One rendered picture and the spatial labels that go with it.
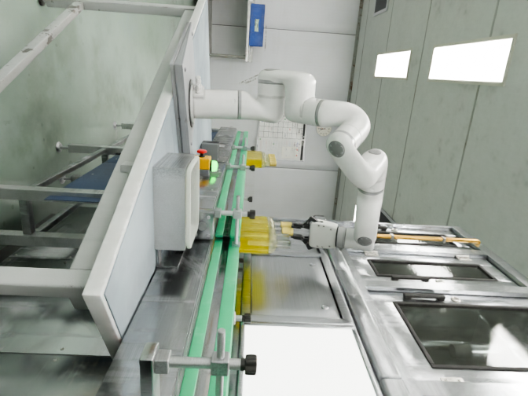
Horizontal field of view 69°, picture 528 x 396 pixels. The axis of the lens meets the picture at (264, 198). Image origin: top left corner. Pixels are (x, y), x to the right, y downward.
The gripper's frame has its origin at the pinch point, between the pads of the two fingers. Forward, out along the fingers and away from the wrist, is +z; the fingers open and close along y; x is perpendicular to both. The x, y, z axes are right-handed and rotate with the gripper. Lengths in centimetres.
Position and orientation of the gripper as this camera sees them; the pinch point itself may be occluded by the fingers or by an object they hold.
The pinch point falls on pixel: (296, 231)
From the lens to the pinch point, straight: 147.9
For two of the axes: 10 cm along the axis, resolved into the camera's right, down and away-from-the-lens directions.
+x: -2.8, 2.9, -9.2
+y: 0.2, -9.5, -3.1
